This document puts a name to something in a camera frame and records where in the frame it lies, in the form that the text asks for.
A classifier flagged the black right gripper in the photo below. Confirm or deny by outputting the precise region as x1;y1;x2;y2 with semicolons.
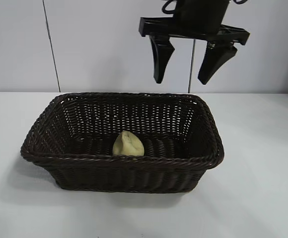
138;0;251;86

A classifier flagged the pale yellow egg yolk pastry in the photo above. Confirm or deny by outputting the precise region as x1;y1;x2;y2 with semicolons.
112;130;145;156

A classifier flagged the dark brown woven basket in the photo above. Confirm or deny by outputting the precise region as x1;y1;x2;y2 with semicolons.
19;92;225;193

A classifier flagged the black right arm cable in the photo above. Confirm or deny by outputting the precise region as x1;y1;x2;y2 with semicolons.
161;0;178;13

